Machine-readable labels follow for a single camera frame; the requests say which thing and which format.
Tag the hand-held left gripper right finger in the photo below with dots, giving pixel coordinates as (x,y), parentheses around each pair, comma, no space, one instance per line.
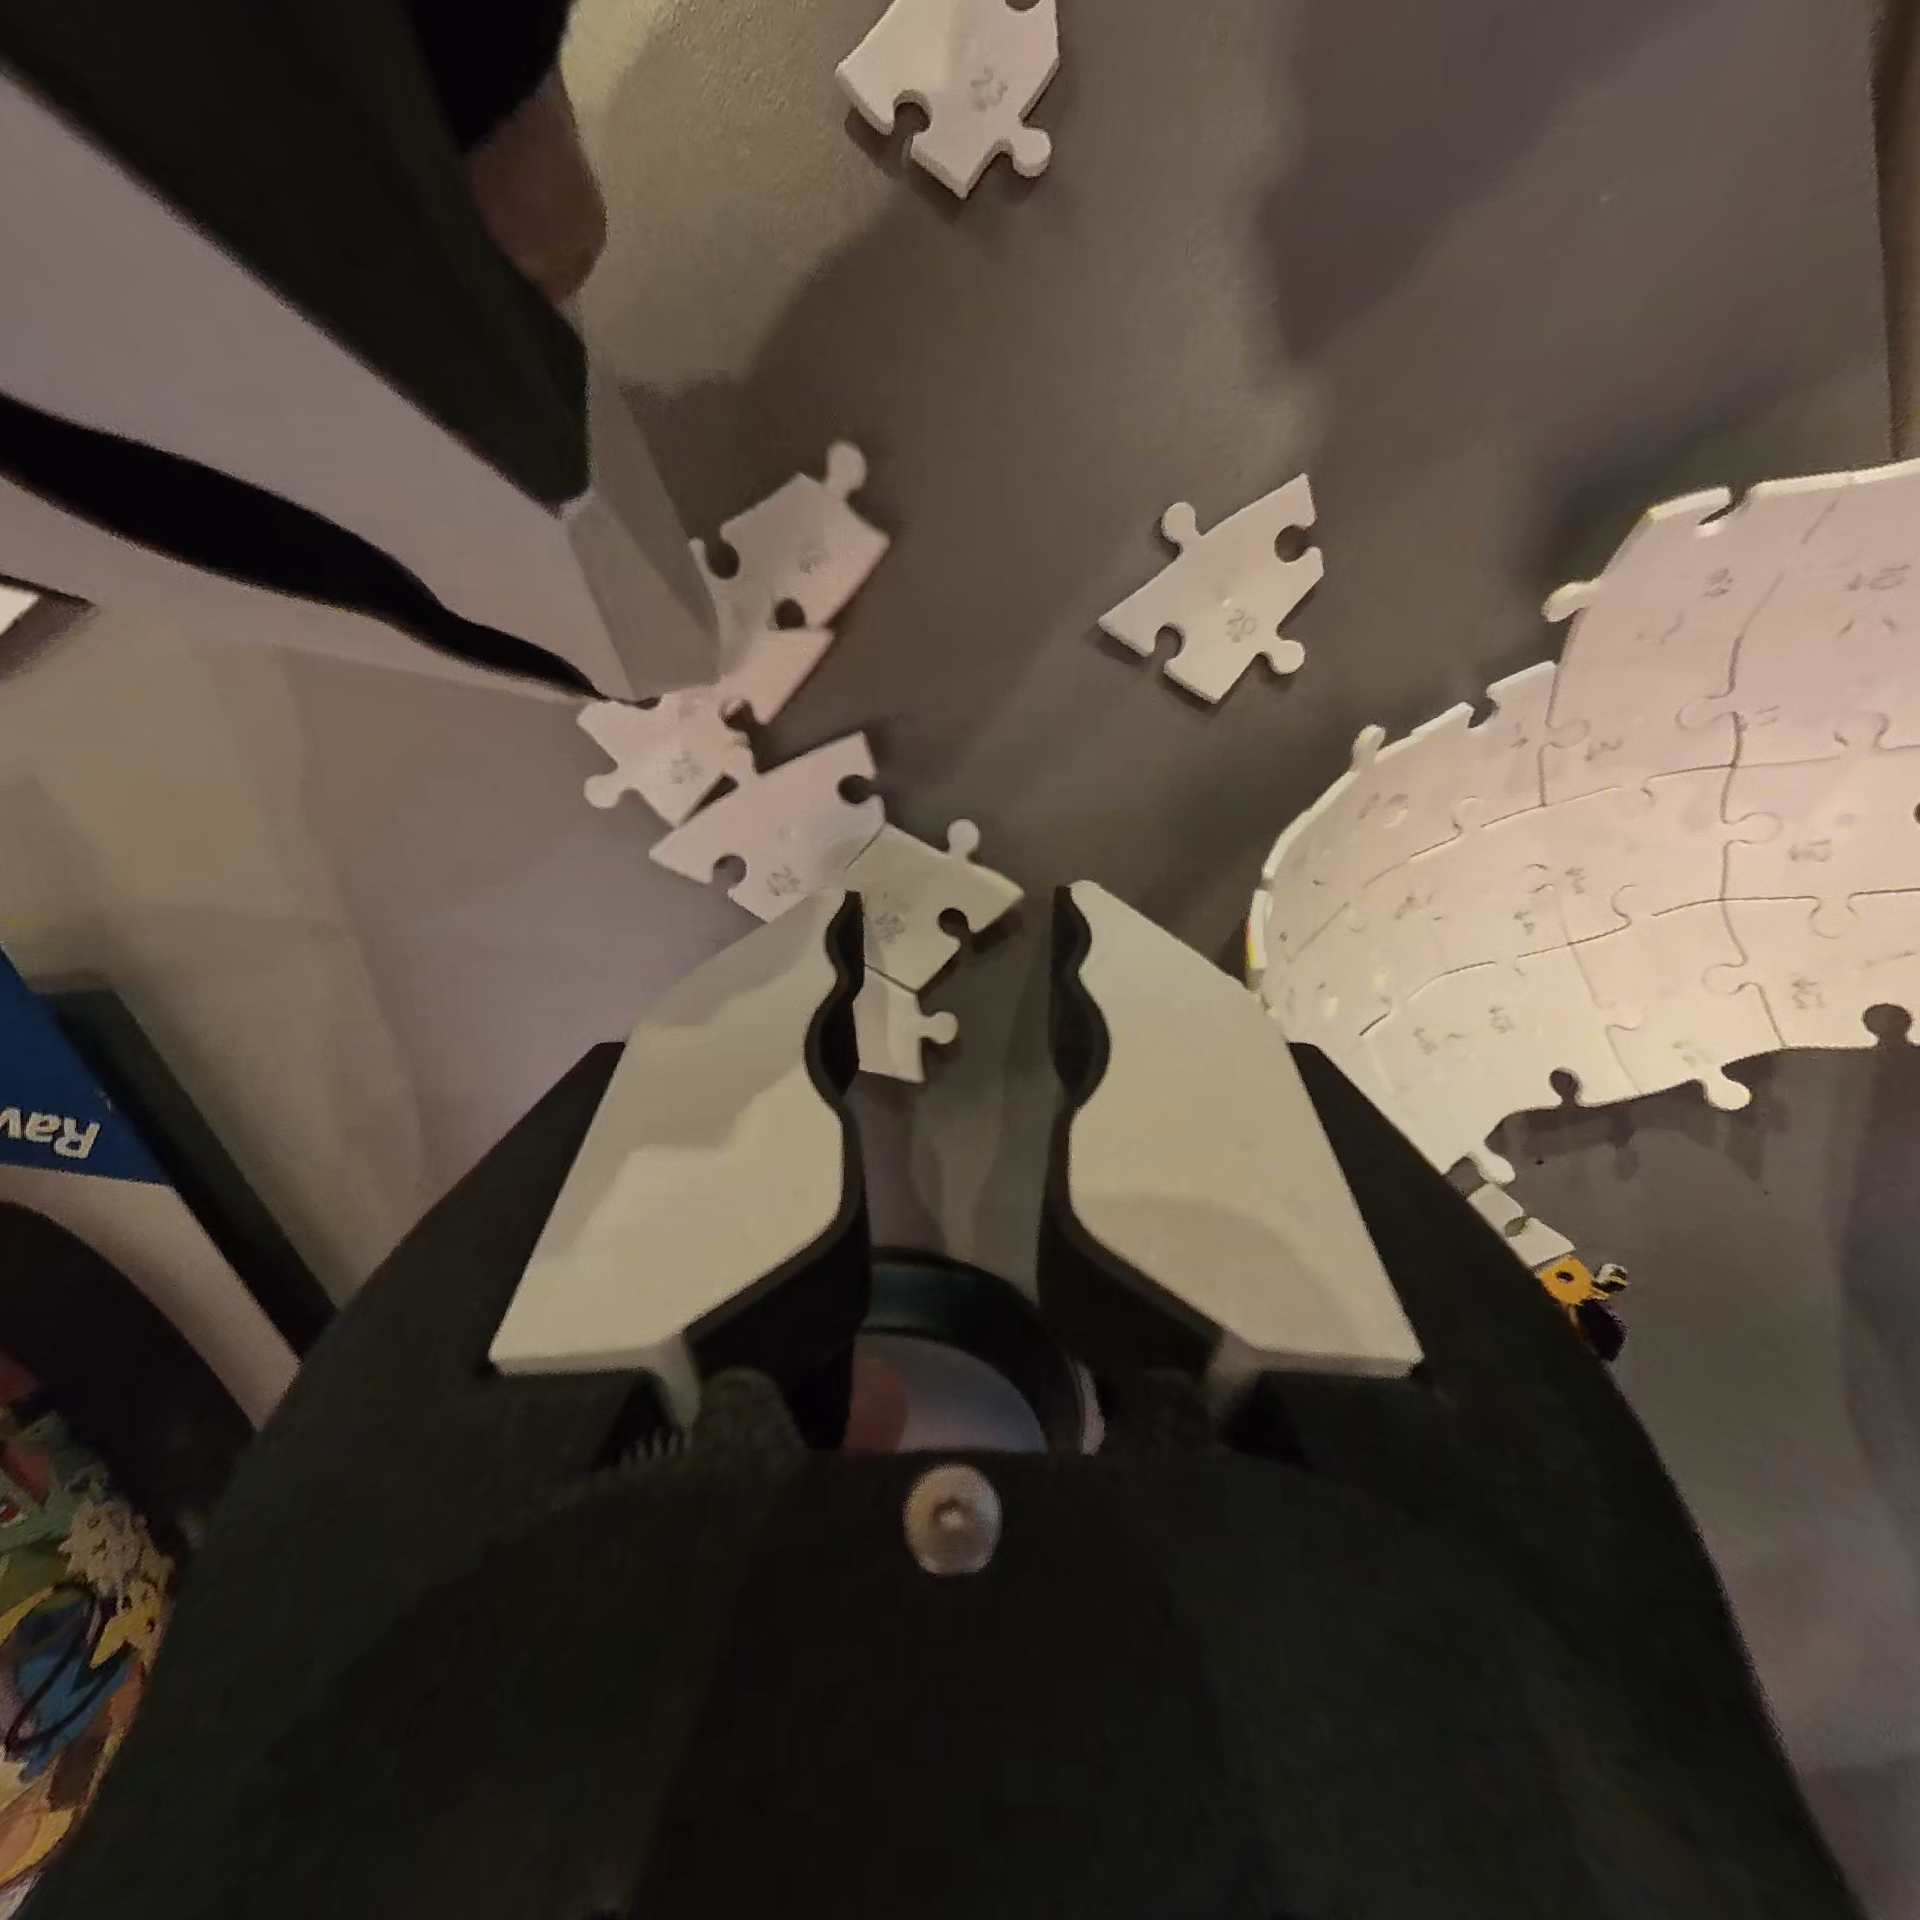
(1214,1170)

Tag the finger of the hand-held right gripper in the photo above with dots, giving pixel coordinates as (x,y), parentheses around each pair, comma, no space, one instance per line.
(224,360)
(224,578)

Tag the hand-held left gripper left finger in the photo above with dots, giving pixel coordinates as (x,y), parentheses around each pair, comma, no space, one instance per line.
(677,1170)

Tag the pile of white puzzle pieces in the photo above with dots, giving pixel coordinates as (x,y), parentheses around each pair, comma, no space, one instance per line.
(778,825)

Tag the colourful printed puzzle box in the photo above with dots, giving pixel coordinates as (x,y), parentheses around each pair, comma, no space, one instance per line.
(91,1290)

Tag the partly built white puzzle ball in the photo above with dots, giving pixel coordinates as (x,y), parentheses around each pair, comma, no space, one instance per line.
(1725,842)

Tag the flat white jigsaw piece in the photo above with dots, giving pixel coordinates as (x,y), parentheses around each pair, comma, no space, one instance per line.
(1214,603)
(944,91)

